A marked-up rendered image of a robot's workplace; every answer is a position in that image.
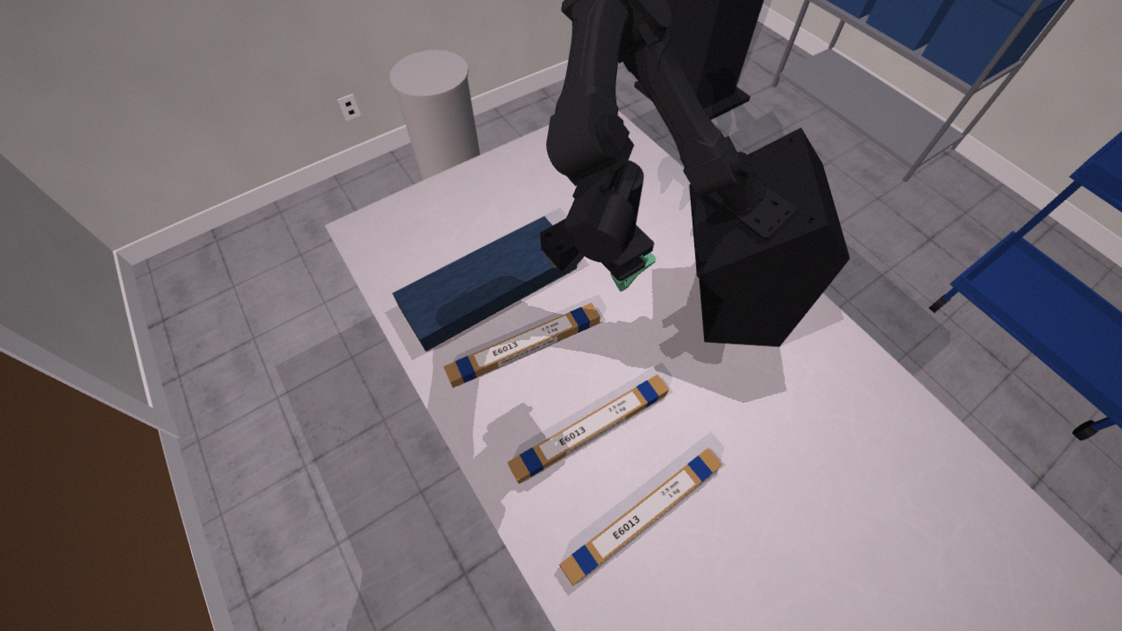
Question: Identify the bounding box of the tan box with white label and blue band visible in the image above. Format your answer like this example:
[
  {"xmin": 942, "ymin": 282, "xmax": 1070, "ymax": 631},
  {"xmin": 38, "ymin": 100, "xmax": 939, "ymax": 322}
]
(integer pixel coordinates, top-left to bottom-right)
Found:
[{"xmin": 444, "ymin": 303, "xmax": 600, "ymax": 388}]

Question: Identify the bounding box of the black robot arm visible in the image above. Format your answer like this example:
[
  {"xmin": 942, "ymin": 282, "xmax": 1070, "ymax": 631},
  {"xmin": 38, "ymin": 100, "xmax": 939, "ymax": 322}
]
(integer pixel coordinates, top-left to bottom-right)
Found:
[{"xmin": 540, "ymin": 0, "xmax": 799, "ymax": 273}]

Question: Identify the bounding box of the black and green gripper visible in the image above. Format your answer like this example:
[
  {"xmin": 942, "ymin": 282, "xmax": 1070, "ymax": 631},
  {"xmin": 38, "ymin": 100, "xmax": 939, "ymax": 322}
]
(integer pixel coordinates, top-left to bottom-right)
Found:
[{"xmin": 603, "ymin": 211, "xmax": 656, "ymax": 292}]

